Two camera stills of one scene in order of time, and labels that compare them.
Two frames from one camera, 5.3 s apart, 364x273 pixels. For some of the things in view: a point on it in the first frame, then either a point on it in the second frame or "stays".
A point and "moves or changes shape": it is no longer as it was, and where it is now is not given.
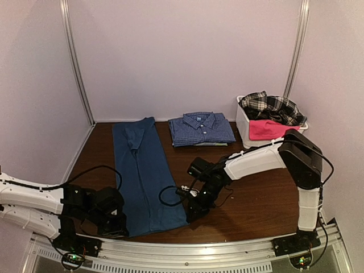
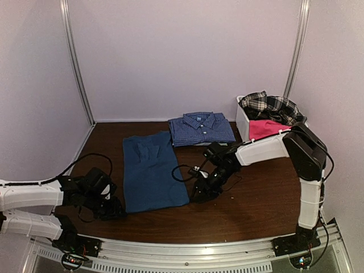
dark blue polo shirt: (151, 194) moves or changes shape
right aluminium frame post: (297, 49) stays
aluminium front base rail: (331, 255) stays
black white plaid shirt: (259, 106) stays
